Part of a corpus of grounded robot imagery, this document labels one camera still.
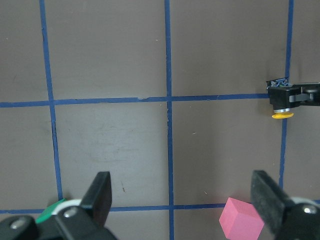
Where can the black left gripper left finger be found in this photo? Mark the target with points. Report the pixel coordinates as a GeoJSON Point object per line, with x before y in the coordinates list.
{"type": "Point", "coordinates": [97, 200]}

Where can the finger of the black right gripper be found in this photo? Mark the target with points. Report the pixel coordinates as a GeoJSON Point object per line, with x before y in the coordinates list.
{"type": "Point", "coordinates": [308, 94]}

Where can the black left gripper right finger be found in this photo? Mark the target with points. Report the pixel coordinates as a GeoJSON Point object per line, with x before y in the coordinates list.
{"type": "Point", "coordinates": [269, 200]}

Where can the yellow push button switch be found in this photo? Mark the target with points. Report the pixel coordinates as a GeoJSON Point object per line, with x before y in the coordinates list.
{"type": "Point", "coordinates": [278, 91]}

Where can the green cube near left arm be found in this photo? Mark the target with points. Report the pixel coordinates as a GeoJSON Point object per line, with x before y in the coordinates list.
{"type": "Point", "coordinates": [46, 214]}

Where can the pink cube near left arm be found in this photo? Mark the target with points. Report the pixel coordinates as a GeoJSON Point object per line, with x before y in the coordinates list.
{"type": "Point", "coordinates": [239, 220]}

